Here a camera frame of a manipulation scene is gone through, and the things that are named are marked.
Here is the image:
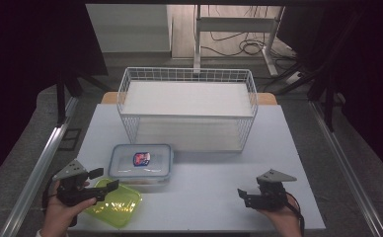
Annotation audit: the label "green plastic container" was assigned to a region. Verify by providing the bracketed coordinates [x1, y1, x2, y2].
[82, 177, 143, 229]

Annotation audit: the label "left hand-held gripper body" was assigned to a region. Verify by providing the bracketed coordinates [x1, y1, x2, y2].
[51, 159, 99, 207]

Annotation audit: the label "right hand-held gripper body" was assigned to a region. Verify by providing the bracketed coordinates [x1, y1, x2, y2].
[245, 169, 298, 211]

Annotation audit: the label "white power strip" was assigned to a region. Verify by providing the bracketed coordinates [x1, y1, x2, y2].
[284, 70, 302, 86]

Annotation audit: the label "black floor frame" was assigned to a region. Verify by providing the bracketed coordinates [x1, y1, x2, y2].
[58, 127, 83, 152]

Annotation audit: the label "clear lidded food container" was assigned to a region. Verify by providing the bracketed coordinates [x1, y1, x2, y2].
[108, 143, 175, 188]

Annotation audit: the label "wooden table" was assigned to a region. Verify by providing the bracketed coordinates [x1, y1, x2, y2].
[100, 91, 278, 107]

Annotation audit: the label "black floor cables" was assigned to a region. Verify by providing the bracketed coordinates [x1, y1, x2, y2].
[200, 5, 300, 67]

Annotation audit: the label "hand-held gripper cable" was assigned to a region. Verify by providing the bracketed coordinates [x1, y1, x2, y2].
[285, 192, 306, 237]
[41, 177, 58, 209]

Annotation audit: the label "left hand-held gripper cable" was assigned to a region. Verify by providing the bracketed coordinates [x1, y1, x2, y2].
[41, 177, 58, 209]

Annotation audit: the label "black metal stand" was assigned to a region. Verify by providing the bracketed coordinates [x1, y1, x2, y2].
[306, 65, 345, 132]
[55, 70, 113, 126]

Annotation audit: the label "white cabinet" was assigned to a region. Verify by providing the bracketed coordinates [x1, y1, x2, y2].
[85, 3, 174, 53]

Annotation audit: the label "white wire shelf rack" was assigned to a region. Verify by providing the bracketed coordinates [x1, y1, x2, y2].
[115, 66, 259, 153]

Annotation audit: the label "white metal desk frame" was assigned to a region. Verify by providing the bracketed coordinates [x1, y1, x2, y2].
[192, 4, 286, 77]

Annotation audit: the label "person's right hand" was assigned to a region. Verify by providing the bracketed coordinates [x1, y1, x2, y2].
[258, 197, 303, 237]

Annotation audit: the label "person's left hand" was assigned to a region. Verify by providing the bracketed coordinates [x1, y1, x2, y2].
[40, 180, 97, 237]

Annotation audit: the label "right hand-held gripper cable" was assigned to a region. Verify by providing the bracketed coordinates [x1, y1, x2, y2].
[285, 192, 306, 237]

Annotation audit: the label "aluminium rail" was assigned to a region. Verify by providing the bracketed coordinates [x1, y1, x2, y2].
[309, 100, 383, 237]
[0, 97, 80, 237]

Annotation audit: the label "black curtain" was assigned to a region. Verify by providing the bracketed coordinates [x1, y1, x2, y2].
[276, 5, 383, 186]
[0, 0, 109, 191]

